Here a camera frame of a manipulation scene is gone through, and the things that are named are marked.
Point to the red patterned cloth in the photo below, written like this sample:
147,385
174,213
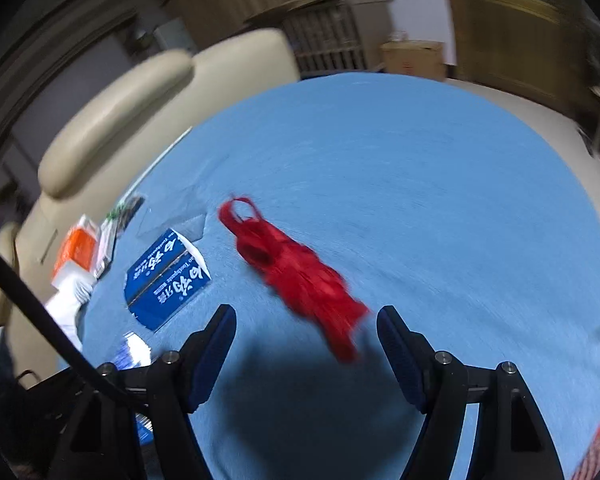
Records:
597,455

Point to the blue toothpaste box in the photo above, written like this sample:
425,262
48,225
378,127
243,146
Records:
165,280

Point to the grey slatted cabinet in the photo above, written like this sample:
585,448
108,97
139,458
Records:
330,40

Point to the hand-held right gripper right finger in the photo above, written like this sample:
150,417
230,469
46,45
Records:
400,360

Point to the blue tablecloth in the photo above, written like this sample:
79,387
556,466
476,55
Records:
405,185

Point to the orange tissue pack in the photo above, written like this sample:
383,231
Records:
75,250

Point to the cardboard box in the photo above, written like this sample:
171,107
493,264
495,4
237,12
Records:
415,60

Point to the blue plastic packet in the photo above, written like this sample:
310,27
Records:
132,352

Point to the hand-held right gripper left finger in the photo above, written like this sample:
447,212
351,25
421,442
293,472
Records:
215,355

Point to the beige leather armchair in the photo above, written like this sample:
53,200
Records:
130,105

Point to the red mesh bag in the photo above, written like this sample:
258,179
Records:
290,270

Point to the white medicine box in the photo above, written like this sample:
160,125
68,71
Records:
105,250

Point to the clear plastic container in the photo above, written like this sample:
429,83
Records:
180,220

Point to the dark snack packet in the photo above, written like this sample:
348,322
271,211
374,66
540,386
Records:
130,210

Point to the wooden door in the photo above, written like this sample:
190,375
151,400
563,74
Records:
520,35

